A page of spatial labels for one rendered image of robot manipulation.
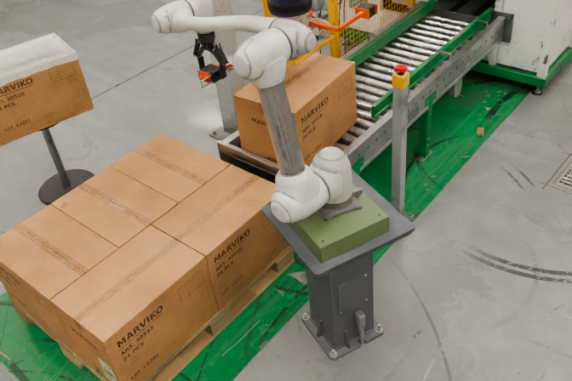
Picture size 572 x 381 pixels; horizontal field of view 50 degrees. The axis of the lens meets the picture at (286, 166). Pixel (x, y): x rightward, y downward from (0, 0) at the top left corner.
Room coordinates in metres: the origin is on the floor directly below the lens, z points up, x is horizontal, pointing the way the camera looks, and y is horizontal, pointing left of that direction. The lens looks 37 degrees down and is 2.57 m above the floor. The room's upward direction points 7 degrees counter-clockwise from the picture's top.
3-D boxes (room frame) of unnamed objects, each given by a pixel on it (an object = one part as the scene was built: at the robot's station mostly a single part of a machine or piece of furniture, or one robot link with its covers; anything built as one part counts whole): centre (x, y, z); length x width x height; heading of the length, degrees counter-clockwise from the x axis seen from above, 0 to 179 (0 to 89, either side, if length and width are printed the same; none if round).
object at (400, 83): (2.78, -0.64, 0.50); 0.07 x 0.07 x 1.00; 47
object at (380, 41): (4.00, -0.73, 0.60); 1.60 x 0.10 x 0.09; 137
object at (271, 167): (2.70, 0.11, 0.58); 0.70 x 0.03 x 0.06; 47
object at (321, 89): (2.96, -0.11, 0.75); 0.60 x 0.40 x 0.40; 141
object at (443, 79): (3.34, -0.92, 0.50); 2.31 x 0.05 x 0.19; 137
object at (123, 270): (2.43, 0.79, 0.34); 1.20 x 1.00 x 0.40; 137
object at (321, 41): (2.90, -0.18, 1.16); 0.34 x 0.10 x 0.05; 138
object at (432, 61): (3.63, -1.12, 0.60); 1.60 x 0.10 x 0.09; 137
